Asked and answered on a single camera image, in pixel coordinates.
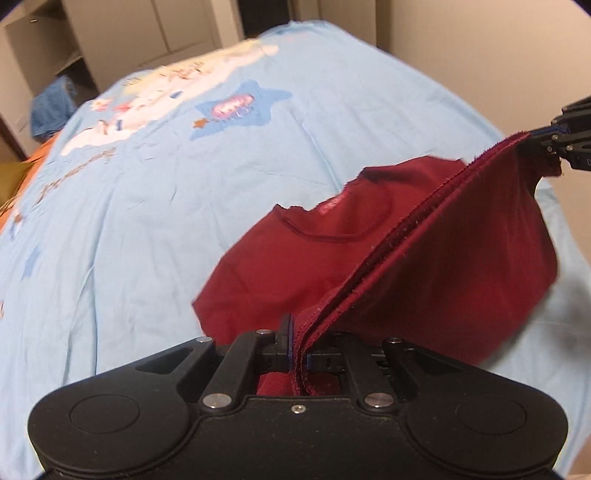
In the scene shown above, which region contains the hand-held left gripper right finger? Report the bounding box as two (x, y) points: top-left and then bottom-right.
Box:
(307, 330), (467, 409)

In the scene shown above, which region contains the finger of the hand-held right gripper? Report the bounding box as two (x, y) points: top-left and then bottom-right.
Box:
(550, 95), (591, 131)
(522, 127), (591, 173)

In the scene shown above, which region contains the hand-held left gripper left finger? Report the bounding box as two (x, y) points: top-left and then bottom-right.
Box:
(134, 313), (296, 409)

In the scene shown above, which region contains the dark red long-sleeve shirt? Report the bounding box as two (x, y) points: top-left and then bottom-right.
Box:
(191, 130), (563, 398)

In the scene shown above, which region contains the blue clothes pile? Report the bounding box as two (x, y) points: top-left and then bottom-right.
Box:
(30, 76), (79, 142)

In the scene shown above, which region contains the light blue printed blanket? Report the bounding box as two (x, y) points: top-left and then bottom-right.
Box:
(0, 21), (591, 480)

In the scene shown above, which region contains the olive green pillow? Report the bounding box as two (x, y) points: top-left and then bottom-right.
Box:
(0, 161), (33, 207)

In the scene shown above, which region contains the white wardrobe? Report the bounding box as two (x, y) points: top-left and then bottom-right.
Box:
(0, 0), (243, 100)

